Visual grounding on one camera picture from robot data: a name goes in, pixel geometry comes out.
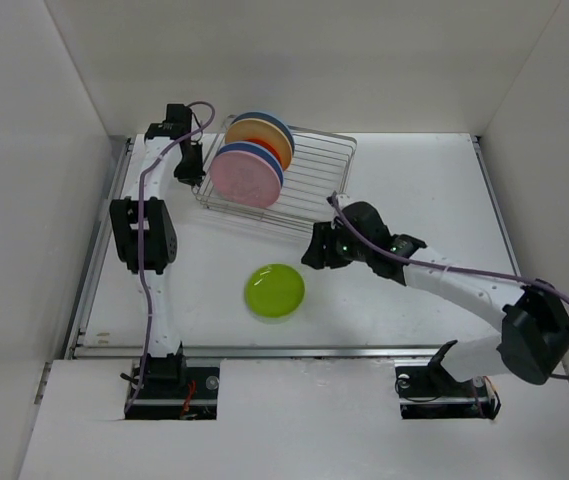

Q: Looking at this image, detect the blue plate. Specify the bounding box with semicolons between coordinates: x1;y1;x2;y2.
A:
216;141;284;185
231;111;295;152

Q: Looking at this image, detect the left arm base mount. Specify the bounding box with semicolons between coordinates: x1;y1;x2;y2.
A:
120;355;220;421

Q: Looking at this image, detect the small orange plate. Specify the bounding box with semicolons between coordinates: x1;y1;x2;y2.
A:
246;138;284;169

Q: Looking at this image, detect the metal rail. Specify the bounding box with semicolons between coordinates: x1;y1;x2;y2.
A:
62;345;439;360

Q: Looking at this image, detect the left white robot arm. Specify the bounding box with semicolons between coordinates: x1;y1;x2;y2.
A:
109;102;210;397

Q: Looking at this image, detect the wire dish rack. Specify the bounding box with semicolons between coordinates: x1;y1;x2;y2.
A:
192;126;357;237

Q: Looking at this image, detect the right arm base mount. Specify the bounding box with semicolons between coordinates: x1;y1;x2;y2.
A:
394;365;502;421

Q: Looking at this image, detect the lime green plate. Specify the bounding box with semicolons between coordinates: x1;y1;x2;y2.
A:
244;264;306;321

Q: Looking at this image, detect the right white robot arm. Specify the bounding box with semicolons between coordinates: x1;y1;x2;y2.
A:
301;202;569;394

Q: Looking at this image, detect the pink plate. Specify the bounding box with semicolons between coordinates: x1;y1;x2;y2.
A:
210;151;283;208

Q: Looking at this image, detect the tan orange plate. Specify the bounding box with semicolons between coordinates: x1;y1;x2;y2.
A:
224;119;294;170

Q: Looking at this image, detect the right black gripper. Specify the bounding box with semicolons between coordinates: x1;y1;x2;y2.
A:
300;220;371;269

